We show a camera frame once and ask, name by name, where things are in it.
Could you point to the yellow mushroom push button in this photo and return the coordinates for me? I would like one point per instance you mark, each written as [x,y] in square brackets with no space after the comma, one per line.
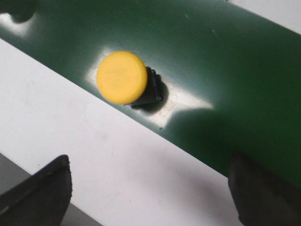
[122,78]

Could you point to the green conveyor belt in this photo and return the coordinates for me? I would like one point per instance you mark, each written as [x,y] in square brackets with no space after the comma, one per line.
[230,79]

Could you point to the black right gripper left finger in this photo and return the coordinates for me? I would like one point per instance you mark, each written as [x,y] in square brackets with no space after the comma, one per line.
[40,200]

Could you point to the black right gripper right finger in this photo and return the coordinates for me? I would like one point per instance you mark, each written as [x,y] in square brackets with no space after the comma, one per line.
[261,197]

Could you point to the aluminium conveyor front rail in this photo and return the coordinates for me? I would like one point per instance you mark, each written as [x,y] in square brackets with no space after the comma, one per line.
[123,174]

